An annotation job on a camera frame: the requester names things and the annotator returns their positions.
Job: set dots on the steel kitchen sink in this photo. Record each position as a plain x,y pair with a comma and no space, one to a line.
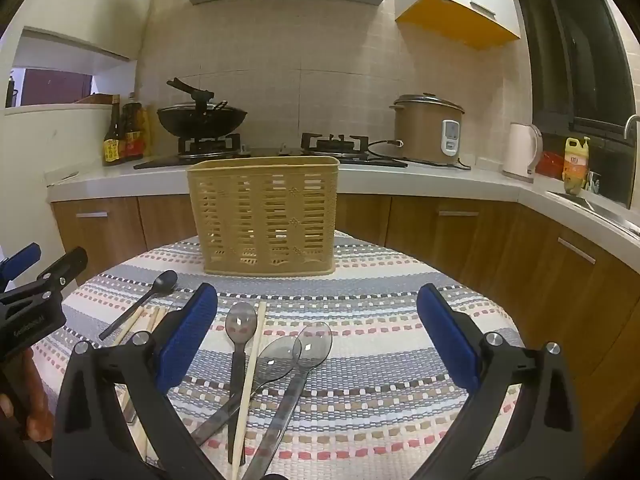
600,210

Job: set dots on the brown rice cooker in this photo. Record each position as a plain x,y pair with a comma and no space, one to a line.
420,130

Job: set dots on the black gas stove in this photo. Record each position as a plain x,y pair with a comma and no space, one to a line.
280,153

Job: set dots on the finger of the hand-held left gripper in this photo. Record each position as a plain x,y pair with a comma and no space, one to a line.
21,259
67,265

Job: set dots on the beige plastic utensil basket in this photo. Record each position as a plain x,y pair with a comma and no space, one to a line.
260,210

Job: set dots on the yellow oil bottle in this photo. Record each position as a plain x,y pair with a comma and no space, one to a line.
576,165

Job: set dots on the slim yellow bottle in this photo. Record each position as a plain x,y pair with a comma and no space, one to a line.
146,132

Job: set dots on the black plastic spoon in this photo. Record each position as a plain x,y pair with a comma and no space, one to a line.
164,282

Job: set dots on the dark kitchen window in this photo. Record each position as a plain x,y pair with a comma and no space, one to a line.
575,60

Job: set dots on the white electric kettle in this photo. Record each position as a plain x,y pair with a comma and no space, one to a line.
520,152

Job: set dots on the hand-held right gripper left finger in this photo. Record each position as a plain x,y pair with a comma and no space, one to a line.
187,340

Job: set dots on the wooden kitchen base cabinet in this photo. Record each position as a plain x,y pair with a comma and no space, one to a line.
450,230

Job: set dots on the clear grey plastic spoon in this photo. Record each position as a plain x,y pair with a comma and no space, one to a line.
241,322
280,355
312,342

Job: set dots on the black wok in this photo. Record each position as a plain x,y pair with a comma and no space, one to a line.
200,121

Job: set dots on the person's left hand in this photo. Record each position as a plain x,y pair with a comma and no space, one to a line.
39,395

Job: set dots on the glass wok lid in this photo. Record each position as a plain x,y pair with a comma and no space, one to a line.
197,97

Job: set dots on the metal faucet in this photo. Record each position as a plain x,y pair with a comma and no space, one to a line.
631,122

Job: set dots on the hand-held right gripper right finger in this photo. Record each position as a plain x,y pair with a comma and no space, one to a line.
447,340

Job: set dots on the striped woven tablecloth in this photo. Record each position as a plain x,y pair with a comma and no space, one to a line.
360,320

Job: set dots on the white kitchen countertop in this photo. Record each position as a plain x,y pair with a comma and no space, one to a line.
430,176

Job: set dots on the red packet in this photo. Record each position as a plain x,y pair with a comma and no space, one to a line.
550,165

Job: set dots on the dark sauce bottle red label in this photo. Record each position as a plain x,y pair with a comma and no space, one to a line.
133,135

